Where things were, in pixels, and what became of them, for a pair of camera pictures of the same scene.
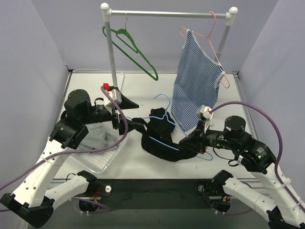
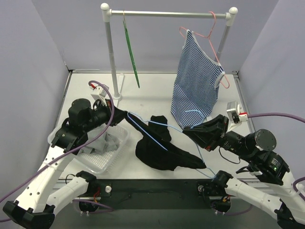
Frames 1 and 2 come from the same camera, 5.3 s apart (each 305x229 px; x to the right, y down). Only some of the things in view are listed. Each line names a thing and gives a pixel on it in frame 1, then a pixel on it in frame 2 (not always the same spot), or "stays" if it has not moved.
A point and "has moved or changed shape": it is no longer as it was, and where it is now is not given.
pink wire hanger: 208,37 stays
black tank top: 157,141 has moved or changed shape
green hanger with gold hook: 137,51 has moved or changed shape
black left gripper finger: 135,123 → 118,114
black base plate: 157,193 stays
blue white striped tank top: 195,85 stays
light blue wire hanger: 168,115 → 212,175
